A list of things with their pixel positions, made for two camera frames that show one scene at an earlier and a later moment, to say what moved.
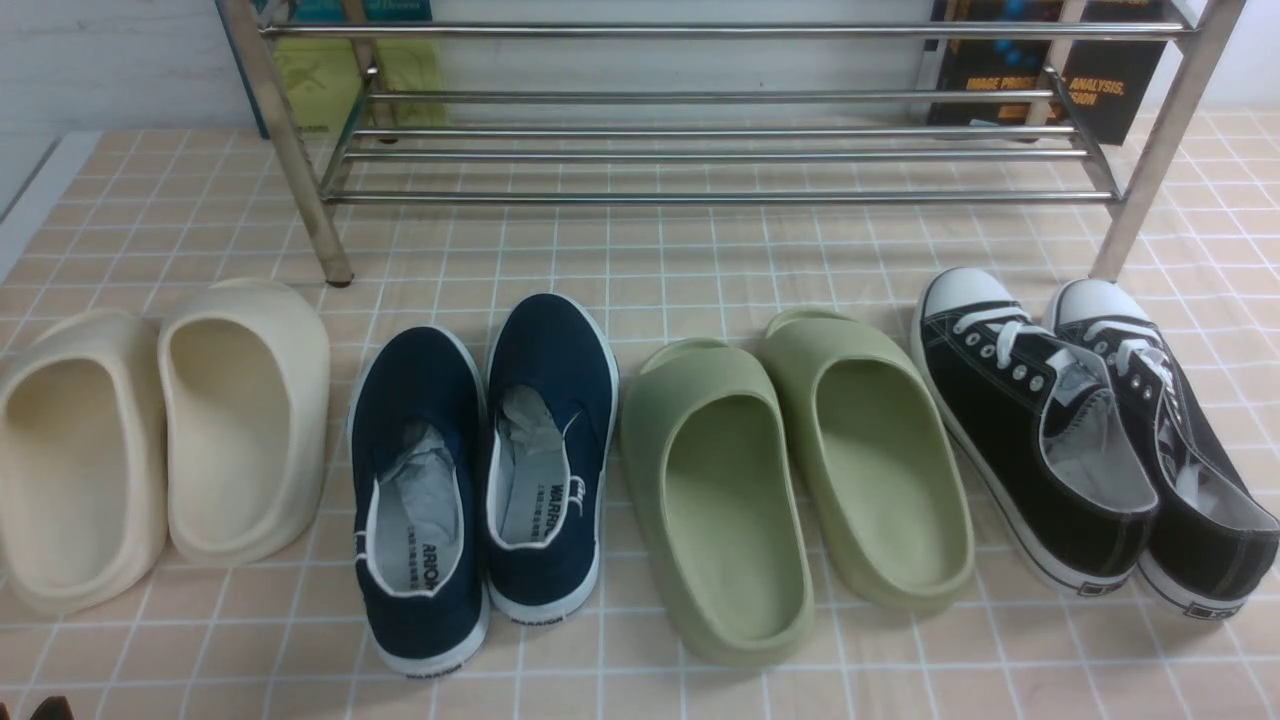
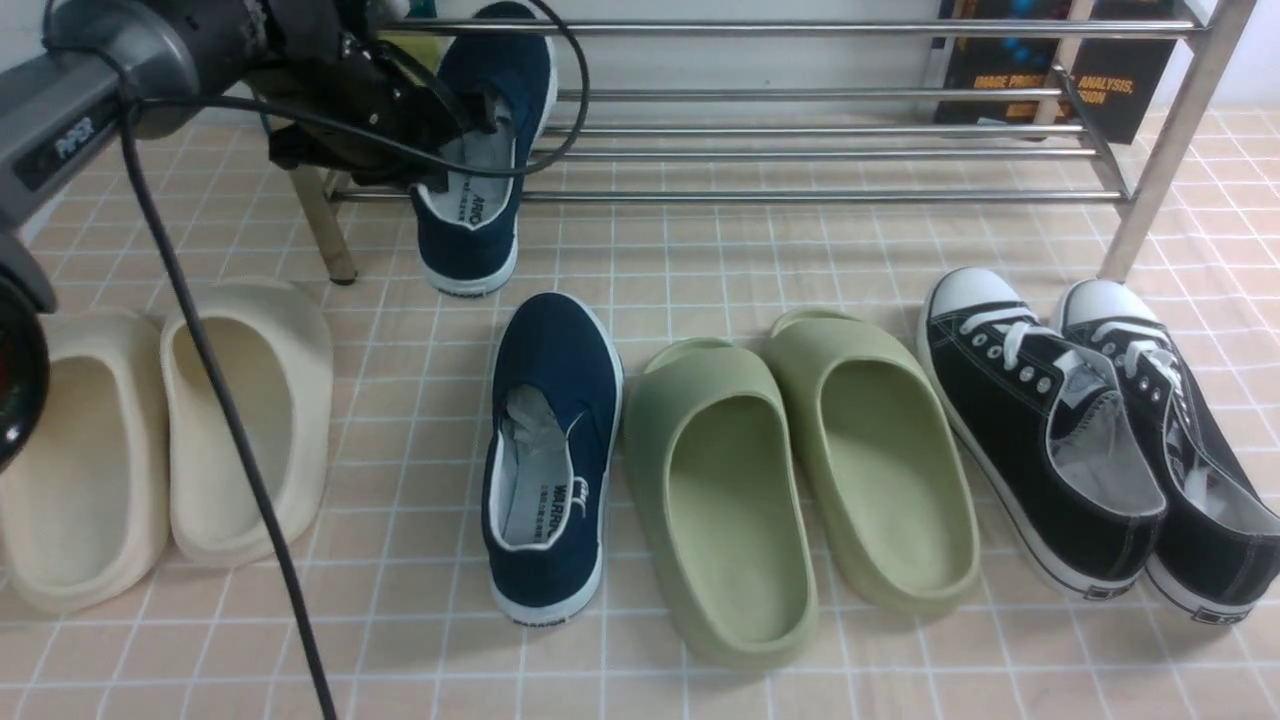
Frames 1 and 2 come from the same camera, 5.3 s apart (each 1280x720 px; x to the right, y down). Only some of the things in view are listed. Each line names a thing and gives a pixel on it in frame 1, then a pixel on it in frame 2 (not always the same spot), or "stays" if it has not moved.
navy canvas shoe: (418, 436) to (468, 232)
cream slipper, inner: (246, 373) stays
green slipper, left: (711, 487) stays
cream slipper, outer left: (83, 477) stays
